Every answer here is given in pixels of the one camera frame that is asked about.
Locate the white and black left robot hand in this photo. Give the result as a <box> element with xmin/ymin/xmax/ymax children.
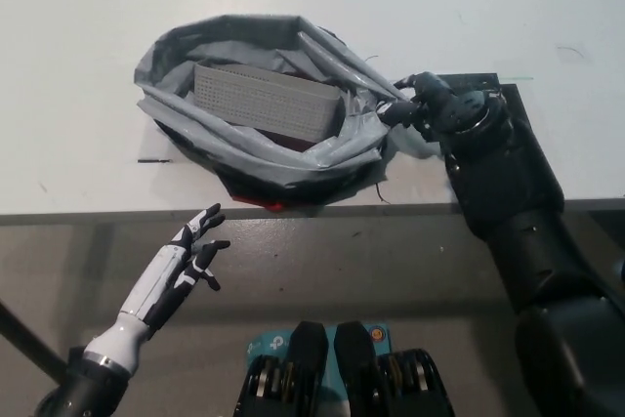
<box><xmin>82</xmin><ymin>202</ymin><xmax>231</xmax><ymax>379</ymax></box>

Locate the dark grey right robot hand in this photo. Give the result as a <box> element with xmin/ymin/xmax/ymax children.
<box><xmin>375</xmin><ymin>71</ymin><xmax>494</xmax><ymax>139</ymax></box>

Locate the grey perforated rectangular container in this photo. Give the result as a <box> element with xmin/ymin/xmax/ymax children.
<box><xmin>192</xmin><ymin>61</ymin><xmax>343</xmax><ymax>143</ymax></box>

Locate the grey and black plastic bag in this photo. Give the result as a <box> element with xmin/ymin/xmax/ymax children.
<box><xmin>134</xmin><ymin>13</ymin><xmax>424</xmax><ymax>208</ymax></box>

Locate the black tape patch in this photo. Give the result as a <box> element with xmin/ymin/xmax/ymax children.
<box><xmin>436</xmin><ymin>72</ymin><xmax>527</xmax><ymax>130</ymax></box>

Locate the teal cardboard box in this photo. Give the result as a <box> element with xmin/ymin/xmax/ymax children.
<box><xmin>246</xmin><ymin>322</ymin><xmax>392</xmax><ymax>389</ymax></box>

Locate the black metal table leg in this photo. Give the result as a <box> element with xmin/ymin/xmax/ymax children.
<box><xmin>0</xmin><ymin>299</ymin><xmax>69</xmax><ymax>382</ymax></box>

